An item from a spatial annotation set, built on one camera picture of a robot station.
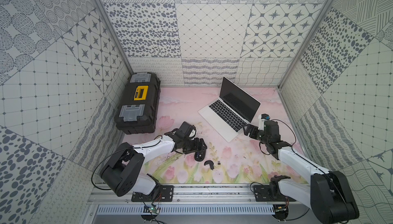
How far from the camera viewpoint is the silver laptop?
0.97 metres

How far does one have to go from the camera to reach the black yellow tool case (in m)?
0.85

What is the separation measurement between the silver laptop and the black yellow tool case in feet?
1.11
